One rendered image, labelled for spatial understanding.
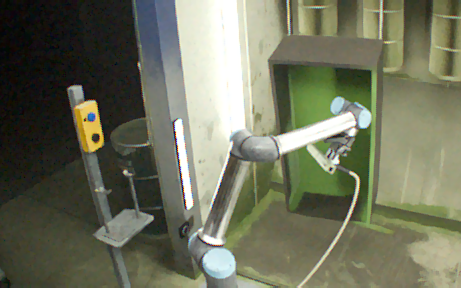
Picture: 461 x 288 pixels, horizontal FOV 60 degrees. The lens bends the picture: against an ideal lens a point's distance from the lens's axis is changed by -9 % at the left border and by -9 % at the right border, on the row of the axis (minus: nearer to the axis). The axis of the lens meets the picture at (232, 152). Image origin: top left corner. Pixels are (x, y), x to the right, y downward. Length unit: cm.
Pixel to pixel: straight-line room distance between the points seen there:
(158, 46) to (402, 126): 224
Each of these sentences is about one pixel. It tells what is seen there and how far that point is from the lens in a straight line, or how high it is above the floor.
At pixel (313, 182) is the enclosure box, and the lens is 336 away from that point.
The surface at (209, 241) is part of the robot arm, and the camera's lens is 216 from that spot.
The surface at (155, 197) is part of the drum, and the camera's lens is 358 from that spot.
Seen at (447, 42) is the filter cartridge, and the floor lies 155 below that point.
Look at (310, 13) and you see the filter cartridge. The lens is 364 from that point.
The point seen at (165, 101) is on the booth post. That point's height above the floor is 141.
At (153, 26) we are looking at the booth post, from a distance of 250.
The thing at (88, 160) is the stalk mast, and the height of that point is 122.
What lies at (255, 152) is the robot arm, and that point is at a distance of 191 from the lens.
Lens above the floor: 226
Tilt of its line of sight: 27 degrees down
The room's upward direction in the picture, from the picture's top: 5 degrees counter-clockwise
